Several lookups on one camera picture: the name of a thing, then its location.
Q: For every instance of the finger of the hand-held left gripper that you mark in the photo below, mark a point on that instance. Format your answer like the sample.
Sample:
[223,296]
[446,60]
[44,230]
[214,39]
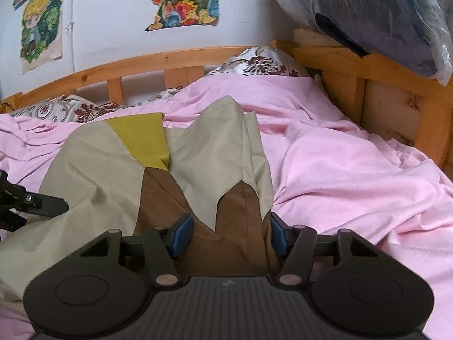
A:
[35,202]
[10,222]

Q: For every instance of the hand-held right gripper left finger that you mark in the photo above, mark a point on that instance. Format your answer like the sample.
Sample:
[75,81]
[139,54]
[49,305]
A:
[181,235]

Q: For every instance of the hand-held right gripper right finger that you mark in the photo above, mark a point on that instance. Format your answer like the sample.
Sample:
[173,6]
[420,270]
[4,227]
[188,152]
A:
[278,233]

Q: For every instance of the yellow brown beige garment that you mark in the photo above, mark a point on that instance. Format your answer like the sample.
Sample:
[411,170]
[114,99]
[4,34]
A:
[102,173]

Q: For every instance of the pink blanket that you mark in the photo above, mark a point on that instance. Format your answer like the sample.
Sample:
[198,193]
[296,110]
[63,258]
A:
[336,170]

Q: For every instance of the floral pillow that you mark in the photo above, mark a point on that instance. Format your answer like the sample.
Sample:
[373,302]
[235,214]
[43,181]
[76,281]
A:
[258,62]
[67,108]
[164,95]

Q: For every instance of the plastic-wrapped dark bundle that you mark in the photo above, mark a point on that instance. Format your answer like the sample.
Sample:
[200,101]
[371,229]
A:
[371,10]

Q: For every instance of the green cartoon wall poster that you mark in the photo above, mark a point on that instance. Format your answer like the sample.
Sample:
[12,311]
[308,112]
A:
[40,32]

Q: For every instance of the colourful cartoon wall poster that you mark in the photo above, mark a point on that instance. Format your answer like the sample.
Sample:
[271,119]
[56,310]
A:
[180,0]

